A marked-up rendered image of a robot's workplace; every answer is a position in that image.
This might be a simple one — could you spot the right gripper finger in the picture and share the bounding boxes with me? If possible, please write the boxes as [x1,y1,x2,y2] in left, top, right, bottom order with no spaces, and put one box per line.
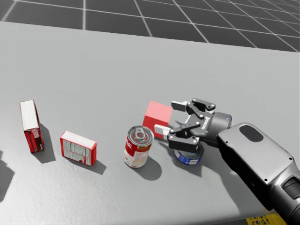
[171,98,217,120]
[154,120,201,152]

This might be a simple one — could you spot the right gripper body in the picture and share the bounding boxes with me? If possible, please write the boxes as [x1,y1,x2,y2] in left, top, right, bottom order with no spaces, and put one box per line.
[187,112,233,147]

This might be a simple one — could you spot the pink cube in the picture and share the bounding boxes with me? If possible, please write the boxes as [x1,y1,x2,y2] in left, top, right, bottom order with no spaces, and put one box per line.
[142,101,173,140]

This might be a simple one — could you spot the blue flat can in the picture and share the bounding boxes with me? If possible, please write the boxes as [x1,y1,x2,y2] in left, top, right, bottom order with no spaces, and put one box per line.
[173,142,204,165]

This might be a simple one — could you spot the red and white can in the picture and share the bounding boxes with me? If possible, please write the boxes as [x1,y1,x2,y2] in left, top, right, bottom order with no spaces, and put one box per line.
[123,125,155,169]

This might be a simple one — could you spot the red and white carton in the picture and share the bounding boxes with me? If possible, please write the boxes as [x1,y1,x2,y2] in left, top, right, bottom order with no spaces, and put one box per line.
[60,130,98,167]

